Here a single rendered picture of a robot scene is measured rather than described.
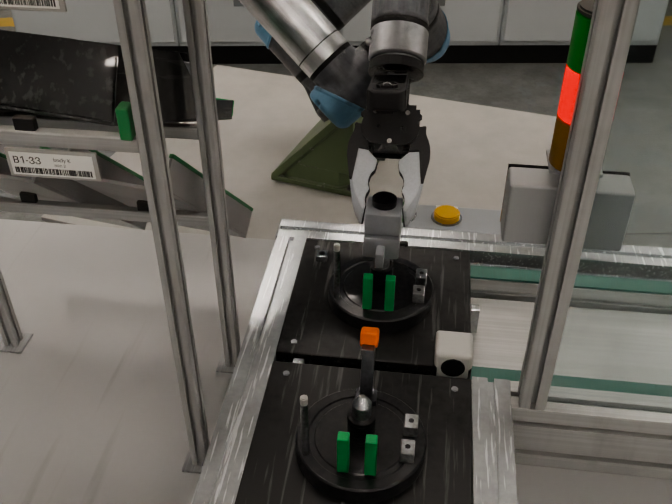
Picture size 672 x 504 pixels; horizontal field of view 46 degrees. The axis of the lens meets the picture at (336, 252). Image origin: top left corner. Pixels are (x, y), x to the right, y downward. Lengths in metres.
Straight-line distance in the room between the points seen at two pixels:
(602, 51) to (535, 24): 3.45
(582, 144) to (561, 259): 0.13
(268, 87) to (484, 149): 0.54
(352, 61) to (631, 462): 0.64
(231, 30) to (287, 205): 2.69
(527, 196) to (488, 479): 0.30
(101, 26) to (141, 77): 3.50
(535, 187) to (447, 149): 0.84
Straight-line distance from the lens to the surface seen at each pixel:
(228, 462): 0.90
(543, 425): 0.99
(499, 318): 1.13
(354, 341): 1.00
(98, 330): 1.23
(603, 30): 0.70
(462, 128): 1.71
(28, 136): 0.78
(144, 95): 0.70
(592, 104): 0.73
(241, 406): 0.95
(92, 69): 0.79
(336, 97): 1.13
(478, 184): 1.52
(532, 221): 0.82
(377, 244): 0.97
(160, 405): 1.10
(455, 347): 0.97
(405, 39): 1.02
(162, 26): 4.12
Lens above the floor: 1.65
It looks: 37 degrees down
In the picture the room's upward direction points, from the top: straight up
